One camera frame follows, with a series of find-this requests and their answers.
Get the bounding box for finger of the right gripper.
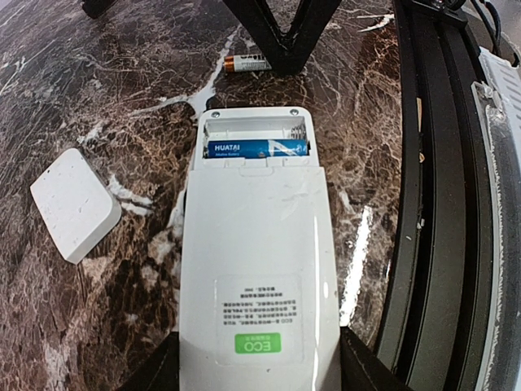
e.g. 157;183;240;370
225;0;340;76
81;0;116;19

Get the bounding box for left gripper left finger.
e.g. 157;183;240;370
118;332;180;391

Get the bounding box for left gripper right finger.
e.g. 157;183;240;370
339;327;411;391

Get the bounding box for gold battery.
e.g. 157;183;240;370
223;54;272;72

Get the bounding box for blue battery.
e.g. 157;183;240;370
204;139;309;159

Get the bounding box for white remote control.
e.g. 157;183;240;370
178;107;341;390

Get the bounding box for white battery cover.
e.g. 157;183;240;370
30;148;122;265

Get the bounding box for black front rail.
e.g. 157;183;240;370
376;1;493;390

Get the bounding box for white slotted cable duct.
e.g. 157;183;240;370
471;48;520;390

